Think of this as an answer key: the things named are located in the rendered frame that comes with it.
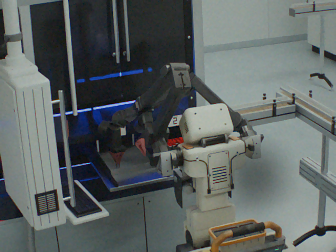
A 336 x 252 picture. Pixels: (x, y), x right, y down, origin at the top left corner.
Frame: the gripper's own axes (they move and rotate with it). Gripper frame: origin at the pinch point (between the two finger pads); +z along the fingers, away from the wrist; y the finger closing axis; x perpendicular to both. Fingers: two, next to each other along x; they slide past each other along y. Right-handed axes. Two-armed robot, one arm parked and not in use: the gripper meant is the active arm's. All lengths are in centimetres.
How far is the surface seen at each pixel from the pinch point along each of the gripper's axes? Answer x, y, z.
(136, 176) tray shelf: -3.3, -13.4, 4.6
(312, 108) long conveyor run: -136, -16, -3
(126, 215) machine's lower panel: -13.3, 16.5, 45.0
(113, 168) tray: 1.7, 2.2, 4.6
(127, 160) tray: -9.9, 5.8, 4.4
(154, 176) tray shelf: -10.2, -19.5, 4.4
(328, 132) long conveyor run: -124, -42, 3
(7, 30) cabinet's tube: 55, 2, -82
